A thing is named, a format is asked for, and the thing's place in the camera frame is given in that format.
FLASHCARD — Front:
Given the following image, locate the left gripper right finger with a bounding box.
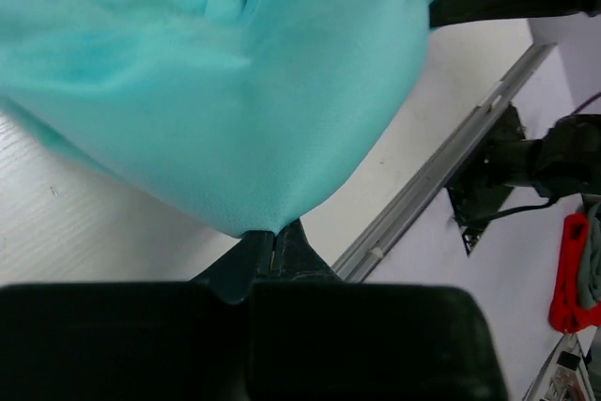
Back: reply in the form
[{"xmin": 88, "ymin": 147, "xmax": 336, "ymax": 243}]
[{"xmin": 276, "ymin": 219, "xmax": 341, "ymax": 282}]

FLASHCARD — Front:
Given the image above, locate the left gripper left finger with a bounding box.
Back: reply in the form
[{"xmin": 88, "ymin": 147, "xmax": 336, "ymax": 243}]
[{"xmin": 191, "ymin": 231, "xmax": 275, "ymax": 303}]

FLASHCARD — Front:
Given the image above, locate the teal t shirt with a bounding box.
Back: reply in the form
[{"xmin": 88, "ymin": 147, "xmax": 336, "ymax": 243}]
[{"xmin": 1, "ymin": 0, "xmax": 433, "ymax": 237}]

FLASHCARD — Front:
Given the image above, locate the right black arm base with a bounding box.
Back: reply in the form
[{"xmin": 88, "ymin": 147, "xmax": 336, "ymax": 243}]
[{"xmin": 445, "ymin": 104, "xmax": 525, "ymax": 255}]

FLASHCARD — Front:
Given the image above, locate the red plastic clamp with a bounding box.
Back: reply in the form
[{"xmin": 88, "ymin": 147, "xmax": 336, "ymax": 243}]
[{"xmin": 548, "ymin": 213, "xmax": 600, "ymax": 333}]

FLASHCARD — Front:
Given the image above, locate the aluminium table edge rail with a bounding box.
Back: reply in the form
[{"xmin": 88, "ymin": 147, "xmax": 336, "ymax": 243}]
[{"xmin": 332, "ymin": 43, "xmax": 556, "ymax": 283}]

